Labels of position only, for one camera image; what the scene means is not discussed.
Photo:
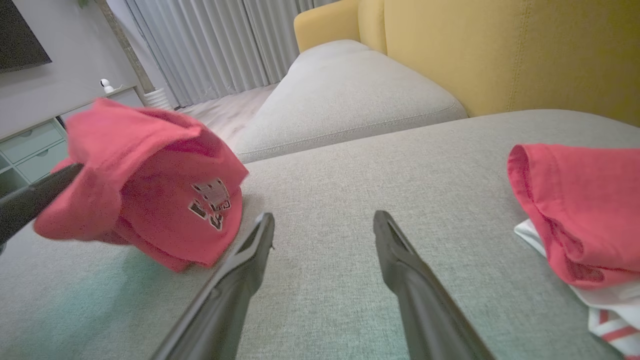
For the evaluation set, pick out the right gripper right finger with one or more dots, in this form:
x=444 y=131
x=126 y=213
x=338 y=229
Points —
x=430 y=320

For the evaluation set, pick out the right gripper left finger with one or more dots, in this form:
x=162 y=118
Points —
x=220 y=315

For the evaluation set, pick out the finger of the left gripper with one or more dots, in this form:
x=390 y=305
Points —
x=30 y=205

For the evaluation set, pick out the red shorts with logo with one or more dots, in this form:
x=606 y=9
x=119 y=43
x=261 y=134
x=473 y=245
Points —
x=150 y=170

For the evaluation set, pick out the red basketball jersey white trim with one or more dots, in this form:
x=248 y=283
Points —
x=585 y=200

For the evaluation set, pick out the pale green drawer cabinet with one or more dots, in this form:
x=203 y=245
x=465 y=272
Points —
x=35 y=145

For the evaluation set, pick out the white ribbed plant pot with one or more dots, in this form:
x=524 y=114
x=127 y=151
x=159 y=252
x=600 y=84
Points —
x=157 y=98

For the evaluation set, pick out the brown plant trunk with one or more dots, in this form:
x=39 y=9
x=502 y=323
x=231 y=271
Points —
x=127 y=50

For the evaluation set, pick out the small grey sofa seat cushion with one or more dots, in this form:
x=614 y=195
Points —
x=350 y=95

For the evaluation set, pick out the grey pleated curtain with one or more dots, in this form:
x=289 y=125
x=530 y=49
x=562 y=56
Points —
x=210 y=45

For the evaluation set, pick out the yellow sofa backrest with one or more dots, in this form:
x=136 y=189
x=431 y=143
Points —
x=500 y=50

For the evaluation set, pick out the small white security camera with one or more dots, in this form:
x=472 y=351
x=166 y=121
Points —
x=106 y=85

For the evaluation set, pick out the black wall television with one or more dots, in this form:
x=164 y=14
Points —
x=20 y=35

